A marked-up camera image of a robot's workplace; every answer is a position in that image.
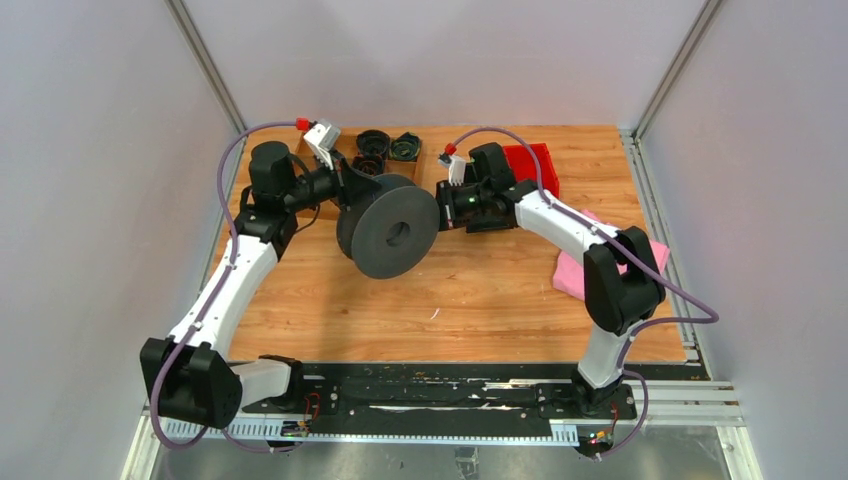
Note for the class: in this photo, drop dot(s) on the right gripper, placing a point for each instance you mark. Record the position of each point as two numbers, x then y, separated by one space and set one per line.
448 215

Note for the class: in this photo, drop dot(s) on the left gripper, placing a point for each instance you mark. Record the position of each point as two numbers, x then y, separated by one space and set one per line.
352 186

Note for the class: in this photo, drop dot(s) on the grey filament spool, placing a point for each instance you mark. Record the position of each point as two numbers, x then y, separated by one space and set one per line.
389 232

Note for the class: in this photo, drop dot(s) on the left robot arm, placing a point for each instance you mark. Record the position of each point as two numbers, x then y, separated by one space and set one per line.
186 374

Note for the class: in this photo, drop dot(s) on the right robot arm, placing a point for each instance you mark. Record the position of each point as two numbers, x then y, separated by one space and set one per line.
621 291

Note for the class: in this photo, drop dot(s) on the rolled dark tie middle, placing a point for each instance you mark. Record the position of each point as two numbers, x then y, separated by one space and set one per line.
371 165

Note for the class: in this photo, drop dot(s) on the rolled dark tie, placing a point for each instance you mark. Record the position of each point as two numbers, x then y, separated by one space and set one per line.
371 165
373 142

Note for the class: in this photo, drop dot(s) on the rolled dark tie top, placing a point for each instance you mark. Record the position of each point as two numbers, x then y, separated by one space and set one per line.
373 142

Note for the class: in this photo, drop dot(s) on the black plastic bin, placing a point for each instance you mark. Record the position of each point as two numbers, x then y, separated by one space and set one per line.
499 178

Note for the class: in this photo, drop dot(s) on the wooden compartment tray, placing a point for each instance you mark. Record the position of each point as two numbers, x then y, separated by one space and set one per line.
346 144

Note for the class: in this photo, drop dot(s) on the rolled green tie top right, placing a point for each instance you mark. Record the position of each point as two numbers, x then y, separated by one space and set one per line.
405 148

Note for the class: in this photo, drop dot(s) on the red plastic bin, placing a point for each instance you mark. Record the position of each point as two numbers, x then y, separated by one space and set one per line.
524 167

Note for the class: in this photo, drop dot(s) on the pink cloth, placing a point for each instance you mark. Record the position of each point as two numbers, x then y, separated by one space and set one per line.
568 276

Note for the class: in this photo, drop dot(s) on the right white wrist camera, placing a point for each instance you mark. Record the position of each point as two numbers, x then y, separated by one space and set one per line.
455 165

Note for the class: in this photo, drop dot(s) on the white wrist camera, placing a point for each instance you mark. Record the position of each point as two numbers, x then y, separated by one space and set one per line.
320 136
455 165

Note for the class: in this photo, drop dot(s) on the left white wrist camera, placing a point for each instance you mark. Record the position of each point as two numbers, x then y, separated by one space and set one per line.
320 136

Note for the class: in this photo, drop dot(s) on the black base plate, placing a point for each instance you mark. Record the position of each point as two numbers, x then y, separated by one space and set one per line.
463 401

